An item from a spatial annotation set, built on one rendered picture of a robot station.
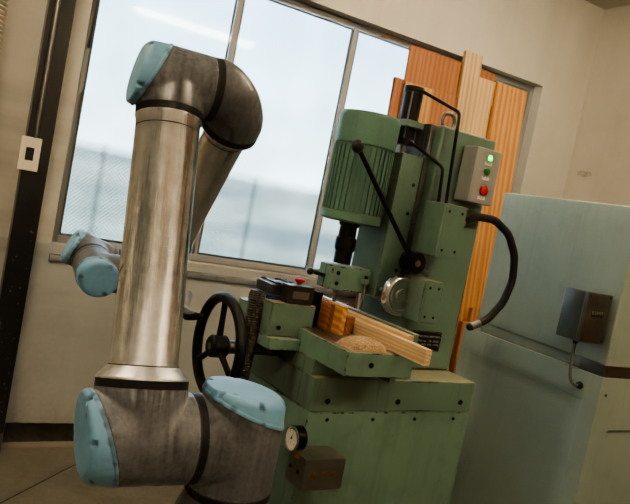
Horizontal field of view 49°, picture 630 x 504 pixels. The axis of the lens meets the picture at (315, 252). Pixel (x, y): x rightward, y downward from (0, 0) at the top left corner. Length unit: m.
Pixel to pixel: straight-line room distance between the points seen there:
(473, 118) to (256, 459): 2.89
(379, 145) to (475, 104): 1.96
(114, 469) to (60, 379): 2.05
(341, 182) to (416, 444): 0.77
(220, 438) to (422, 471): 1.05
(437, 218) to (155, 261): 1.02
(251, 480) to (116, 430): 0.25
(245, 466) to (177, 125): 0.57
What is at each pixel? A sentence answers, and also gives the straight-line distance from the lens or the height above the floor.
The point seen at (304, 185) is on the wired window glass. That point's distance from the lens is 3.42.
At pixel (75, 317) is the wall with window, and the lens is 3.08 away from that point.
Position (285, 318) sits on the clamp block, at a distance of 1.80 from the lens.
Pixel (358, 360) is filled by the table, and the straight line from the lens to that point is 1.67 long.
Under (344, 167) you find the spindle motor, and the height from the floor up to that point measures 1.34.
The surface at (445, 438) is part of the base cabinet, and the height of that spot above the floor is 0.63.
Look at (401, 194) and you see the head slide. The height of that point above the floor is 1.30.
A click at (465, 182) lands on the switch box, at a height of 1.37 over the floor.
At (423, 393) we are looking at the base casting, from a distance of 1.99.
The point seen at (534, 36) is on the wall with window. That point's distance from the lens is 4.24.
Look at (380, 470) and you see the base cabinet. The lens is 1.99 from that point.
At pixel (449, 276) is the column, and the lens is 2.10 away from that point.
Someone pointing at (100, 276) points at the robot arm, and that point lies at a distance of 1.61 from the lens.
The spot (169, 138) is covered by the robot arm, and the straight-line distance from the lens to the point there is 1.17.
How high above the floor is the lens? 1.23
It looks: 4 degrees down
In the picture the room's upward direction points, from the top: 11 degrees clockwise
